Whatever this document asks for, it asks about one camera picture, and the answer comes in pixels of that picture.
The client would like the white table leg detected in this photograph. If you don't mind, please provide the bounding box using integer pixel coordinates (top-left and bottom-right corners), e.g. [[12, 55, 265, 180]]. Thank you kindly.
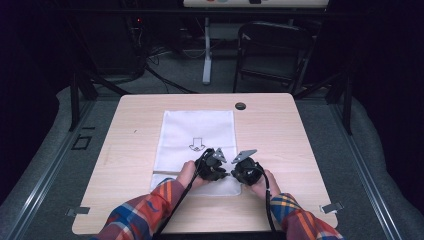
[[202, 16, 213, 85]]

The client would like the black floor cable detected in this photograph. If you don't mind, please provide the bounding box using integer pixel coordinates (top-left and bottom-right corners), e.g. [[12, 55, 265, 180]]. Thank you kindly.
[[144, 46, 198, 95]]

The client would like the black metal stand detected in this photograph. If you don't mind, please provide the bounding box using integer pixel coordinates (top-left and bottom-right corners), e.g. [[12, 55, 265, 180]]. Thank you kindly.
[[68, 71, 99, 132]]

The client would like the white cloth bag arrow print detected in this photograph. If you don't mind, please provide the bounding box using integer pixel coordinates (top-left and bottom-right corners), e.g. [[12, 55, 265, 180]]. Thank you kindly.
[[149, 109, 243, 197]]

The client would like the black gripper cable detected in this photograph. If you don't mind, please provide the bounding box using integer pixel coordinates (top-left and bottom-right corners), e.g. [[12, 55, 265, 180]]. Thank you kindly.
[[154, 148, 214, 238], [254, 165, 278, 233]]

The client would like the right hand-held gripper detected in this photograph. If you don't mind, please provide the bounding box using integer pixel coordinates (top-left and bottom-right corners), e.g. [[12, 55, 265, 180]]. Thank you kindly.
[[230, 149, 266, 187]]

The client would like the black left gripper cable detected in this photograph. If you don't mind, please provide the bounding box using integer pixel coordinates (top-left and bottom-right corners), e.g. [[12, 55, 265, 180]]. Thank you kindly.
[[154, 148, 214, 238]]

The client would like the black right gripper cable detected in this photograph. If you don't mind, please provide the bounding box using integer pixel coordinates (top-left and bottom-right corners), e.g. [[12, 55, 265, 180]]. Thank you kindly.
[[254, 165, 278, 233]]

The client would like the black folding chair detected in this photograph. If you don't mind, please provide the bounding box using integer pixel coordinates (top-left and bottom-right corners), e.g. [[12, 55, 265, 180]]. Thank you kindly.
[[233, 21, 316, 94]]

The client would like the grey metal table clip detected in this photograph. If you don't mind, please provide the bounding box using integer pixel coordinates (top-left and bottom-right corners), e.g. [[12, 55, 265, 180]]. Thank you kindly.
[[65, 206, 91, 218], [319, 202, 344, 214]]

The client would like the person's left hand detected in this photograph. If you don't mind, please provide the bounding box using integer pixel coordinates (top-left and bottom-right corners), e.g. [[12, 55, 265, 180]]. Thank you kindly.
[[175, 160, 207, 190]]

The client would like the person's right hand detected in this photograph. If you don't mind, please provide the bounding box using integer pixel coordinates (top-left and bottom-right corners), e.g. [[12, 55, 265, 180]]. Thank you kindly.
[[250, 169, 282, 200]]

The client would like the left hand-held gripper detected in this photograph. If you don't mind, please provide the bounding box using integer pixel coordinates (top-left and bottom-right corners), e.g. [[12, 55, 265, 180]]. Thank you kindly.
[[194, 147, 231, 183]]

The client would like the dark cabinet with red light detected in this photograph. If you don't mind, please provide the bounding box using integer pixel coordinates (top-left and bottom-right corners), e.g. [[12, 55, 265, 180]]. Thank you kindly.
[[83, 13, 145, 76]]

